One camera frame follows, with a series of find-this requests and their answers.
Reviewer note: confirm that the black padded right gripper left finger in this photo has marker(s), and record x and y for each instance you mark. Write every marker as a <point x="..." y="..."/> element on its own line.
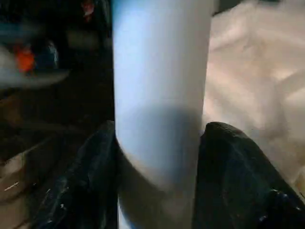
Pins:
<point x="85" y="186"/>

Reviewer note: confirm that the white plastic table leg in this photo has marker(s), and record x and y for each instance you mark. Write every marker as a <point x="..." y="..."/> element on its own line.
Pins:
<point x="159" y="83"/>

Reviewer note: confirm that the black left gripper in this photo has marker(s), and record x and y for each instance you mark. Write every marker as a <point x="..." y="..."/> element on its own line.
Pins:
<point x="45" y="57"/>

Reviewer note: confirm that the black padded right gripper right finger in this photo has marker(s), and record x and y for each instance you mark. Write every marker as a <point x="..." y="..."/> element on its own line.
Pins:
<point x="233" y="181"/>

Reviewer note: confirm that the white plastic table top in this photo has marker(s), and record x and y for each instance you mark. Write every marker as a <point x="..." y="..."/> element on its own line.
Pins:
<point x="252" y="71"/>

